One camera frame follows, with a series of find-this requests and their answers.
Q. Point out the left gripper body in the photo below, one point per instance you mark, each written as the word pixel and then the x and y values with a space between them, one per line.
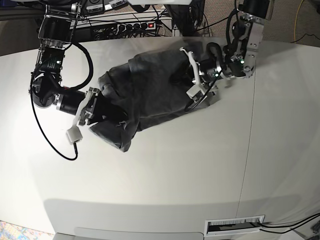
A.
pixel 183 75

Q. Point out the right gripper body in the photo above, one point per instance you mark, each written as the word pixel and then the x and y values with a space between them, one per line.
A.
pixel 95 108

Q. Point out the grey T-shirt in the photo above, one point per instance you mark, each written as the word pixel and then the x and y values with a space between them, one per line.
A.
pixel 142 87

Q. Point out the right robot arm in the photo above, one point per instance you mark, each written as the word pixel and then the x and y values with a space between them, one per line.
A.
pixel 56 36

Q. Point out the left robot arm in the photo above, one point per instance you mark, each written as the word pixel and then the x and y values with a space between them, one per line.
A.
pixel 237 58

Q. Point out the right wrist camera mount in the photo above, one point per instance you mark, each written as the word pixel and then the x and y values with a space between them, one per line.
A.
pixel 77 125

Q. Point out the black power strip red switch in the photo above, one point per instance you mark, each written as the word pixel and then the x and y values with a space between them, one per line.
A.
pixel 124 31

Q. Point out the white table cable grommet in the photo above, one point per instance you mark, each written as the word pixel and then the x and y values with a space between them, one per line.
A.
pixel 233 226

